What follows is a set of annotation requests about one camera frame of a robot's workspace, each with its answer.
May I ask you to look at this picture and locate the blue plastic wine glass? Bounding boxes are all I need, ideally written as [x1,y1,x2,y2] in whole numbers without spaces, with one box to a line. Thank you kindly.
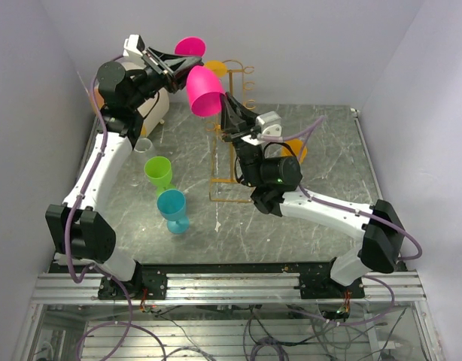
[157,189,190,234]

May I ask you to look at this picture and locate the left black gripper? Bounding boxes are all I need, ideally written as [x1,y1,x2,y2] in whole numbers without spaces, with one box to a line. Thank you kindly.
[129,46,206,111]

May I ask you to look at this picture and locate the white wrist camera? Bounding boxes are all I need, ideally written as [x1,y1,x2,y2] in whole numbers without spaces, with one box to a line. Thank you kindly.
[123,34,145,64]
[256,111,282,141]

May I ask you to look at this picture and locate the white half-round box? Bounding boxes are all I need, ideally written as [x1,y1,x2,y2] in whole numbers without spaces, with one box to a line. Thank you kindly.
[93,62,169,137]

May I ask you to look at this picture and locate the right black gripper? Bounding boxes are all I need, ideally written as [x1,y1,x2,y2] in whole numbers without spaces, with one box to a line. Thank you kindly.
[220,92,265,187]

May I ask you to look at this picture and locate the pink plastic wine glass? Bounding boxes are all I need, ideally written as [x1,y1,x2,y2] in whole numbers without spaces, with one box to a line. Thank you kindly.
[175,36,225,117]

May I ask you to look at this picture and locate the yellow wine glass front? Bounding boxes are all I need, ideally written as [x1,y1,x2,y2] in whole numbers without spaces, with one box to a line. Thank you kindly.
[204,60,228,78]

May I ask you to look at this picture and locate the yellow wine glass back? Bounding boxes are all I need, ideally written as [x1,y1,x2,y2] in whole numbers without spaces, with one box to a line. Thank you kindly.
[281,138,308,164]

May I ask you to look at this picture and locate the clear wine glass left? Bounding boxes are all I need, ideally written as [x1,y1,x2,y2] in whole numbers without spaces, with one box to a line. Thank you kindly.
[134,138,154,157]

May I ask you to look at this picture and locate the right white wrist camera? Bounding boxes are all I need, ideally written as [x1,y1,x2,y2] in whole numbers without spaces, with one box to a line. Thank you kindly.
[256,111,282,141]

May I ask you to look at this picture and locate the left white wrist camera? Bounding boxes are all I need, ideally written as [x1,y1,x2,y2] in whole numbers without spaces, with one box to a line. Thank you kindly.
[123,34,145,64]

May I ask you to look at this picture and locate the gold wire glass rack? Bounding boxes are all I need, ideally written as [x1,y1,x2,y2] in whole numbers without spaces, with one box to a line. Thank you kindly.
[205,59,256,203]

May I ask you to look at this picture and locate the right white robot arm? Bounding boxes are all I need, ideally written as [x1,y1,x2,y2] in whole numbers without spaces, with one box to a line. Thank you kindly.
[219,93,405,298]

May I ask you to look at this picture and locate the green plastic wine glass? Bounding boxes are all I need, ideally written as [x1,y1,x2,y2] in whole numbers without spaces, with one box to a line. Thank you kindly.
[144,156,175,198]

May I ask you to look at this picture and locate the yellow wine glass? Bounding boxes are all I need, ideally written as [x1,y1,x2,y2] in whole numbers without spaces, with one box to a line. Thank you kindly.
[281,138,308,164]
[204,60,228,78]

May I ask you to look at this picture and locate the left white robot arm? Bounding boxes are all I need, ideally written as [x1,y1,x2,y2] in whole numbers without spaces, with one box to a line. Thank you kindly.
[45,47,202,299]

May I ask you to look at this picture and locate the aluminium mounting rail frame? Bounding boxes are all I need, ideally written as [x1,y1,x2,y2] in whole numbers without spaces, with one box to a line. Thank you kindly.
[31,262,427,306]

